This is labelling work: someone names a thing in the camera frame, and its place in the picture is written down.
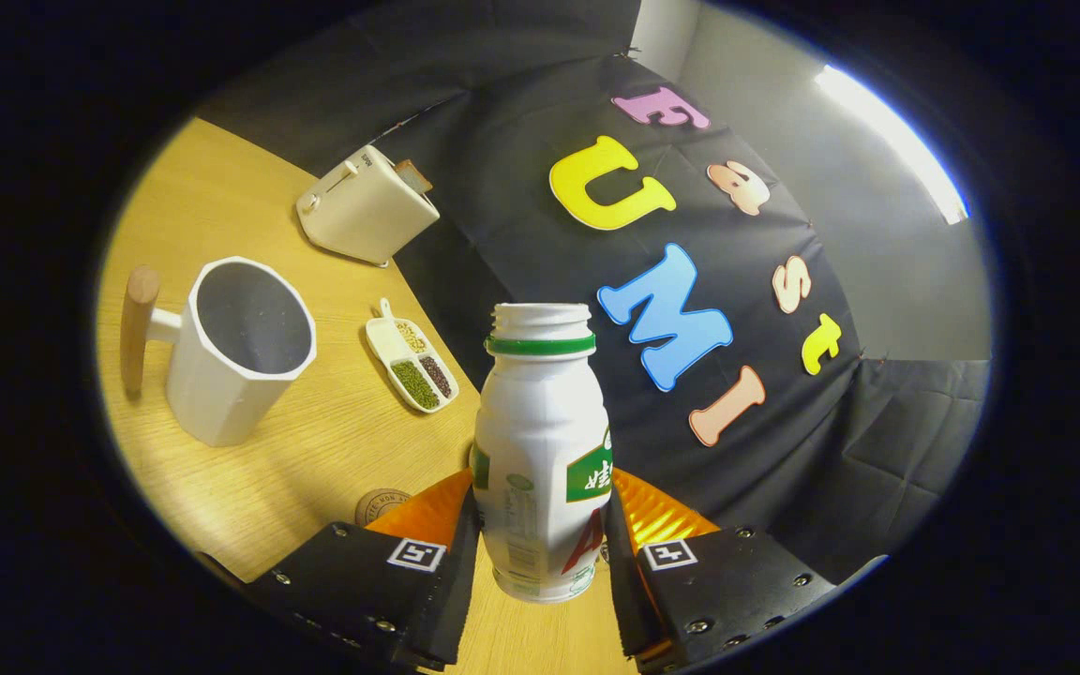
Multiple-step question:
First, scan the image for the round wooden coaster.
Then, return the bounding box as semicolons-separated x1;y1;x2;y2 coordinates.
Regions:
355;488;413;528

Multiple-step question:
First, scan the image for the white cup wooden handle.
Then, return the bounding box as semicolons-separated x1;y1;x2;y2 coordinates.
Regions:
120;256;319;448

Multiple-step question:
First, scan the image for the cream toaster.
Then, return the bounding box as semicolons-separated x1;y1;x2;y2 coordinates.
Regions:
295;143;442;268

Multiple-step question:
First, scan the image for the toast slice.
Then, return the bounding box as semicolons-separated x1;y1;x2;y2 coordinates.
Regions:
394;158;434;195

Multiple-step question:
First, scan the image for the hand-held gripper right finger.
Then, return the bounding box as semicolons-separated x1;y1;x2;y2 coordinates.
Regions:
604;467;839;674

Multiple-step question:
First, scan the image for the white divided bean dish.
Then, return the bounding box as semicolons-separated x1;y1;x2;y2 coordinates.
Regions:
365;298;460;414

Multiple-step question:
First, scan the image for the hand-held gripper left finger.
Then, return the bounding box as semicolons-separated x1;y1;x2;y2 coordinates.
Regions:
249;469;483;671

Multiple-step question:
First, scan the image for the white juice bottle green collar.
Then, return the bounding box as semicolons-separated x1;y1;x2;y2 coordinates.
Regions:
470;302;616;604

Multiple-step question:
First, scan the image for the ceiling light panel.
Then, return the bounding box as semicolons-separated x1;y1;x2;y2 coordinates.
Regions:
814;64;970;226

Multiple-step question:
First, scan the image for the wooden table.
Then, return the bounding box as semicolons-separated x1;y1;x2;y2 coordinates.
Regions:
95;117;639;675

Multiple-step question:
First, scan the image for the black backdrop cloth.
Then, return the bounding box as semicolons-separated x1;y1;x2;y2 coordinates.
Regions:
193;0;991;587

